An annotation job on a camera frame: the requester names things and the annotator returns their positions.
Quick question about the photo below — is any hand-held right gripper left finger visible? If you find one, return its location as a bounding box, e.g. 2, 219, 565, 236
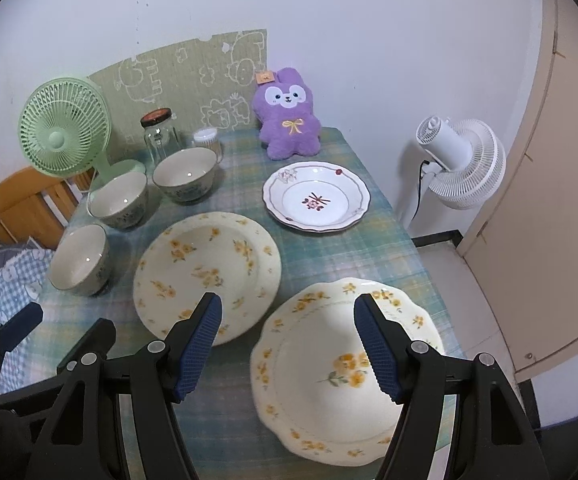
31, 291, 224, 480

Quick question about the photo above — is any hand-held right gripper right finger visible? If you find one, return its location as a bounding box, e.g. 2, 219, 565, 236
353, 294, 550, 480

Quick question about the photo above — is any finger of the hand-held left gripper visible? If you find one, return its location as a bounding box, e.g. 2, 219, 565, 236
0, 301, 44, 391
56, 317, 118, 373

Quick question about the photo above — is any scalloped yellow flower plate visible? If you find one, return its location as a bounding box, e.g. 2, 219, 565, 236
250, 277, 447, 467

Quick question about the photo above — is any green patterned ceramic bowl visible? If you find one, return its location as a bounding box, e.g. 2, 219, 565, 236
49, 224, 111, 297
86, 172, 150, 231
152, 147, 220, 205

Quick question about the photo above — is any round yellow flower plate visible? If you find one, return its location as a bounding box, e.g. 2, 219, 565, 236
133, 211, 282, 347

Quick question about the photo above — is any white plate red flower print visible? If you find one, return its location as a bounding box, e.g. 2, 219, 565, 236
262, 161, 372, 235

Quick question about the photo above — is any blue checked blanket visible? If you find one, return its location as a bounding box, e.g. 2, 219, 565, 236
0, 245, 57, 396

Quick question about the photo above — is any plaid tablecloth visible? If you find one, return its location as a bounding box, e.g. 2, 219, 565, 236
0, 127, 470, 480

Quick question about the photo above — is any wooden chair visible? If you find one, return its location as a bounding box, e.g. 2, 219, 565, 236
0, 166, 97, 251

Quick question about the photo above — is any green desk fan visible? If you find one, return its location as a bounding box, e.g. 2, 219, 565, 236
18, 76, 147, 193

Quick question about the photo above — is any cotton swab container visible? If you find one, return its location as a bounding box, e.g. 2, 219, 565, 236
192, 128, 224, 163

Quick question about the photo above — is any white floor fan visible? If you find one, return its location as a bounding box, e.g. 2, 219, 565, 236
399, 116, 507, 231

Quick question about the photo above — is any glass jar with dark lid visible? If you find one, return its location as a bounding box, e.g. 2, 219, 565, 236
140, 108, 184, 167

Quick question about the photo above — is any beige door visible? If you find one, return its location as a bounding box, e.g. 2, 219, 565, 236
456, 0, 578, 386

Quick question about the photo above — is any purple plush bunny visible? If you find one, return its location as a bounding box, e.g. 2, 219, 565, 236
252, 67, 324, 161

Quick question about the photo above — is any black fan cable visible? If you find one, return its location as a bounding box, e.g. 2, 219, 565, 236
414, 159, 432, 221

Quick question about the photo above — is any green printed wall cloth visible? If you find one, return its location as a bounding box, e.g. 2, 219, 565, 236
88, 29, 270, 148

